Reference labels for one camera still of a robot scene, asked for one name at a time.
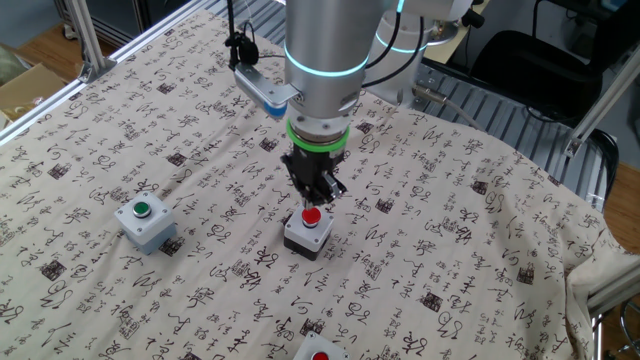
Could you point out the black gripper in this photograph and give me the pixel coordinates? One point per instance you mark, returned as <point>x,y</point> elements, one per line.
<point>315,170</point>

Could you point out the red mushroom button black-base box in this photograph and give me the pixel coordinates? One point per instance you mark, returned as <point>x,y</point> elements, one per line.
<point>300,235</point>

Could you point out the green button white box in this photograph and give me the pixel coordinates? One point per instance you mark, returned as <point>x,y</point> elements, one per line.
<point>152,217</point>

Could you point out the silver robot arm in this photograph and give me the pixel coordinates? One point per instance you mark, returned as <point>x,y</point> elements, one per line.
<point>325,35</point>

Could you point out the beige calligraphy print tablecloth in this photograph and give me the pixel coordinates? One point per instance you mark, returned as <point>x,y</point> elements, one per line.
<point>425,275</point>

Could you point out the red button grey-base box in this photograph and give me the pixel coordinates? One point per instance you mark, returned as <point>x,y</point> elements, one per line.
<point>307,350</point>

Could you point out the beige desk board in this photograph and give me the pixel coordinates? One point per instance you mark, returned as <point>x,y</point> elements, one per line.
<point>457,50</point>

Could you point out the black webcam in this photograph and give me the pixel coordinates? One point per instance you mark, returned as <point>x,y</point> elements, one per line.
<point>472,19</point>

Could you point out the black office chair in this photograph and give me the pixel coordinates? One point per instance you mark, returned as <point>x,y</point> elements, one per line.
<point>535,70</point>

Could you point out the dark equipment rack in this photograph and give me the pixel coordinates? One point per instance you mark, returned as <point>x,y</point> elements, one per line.
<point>125,15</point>

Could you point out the brown cardboard box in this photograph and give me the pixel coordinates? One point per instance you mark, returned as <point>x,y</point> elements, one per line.
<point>30,90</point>

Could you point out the olive green bag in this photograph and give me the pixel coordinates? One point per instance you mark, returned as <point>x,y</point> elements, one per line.
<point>10,65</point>

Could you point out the silver wrist camera blue end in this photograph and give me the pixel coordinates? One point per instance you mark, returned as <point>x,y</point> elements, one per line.
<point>260,87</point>

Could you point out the aluminium table edge rail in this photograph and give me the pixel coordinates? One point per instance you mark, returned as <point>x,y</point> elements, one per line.
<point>615,290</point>
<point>60,97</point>

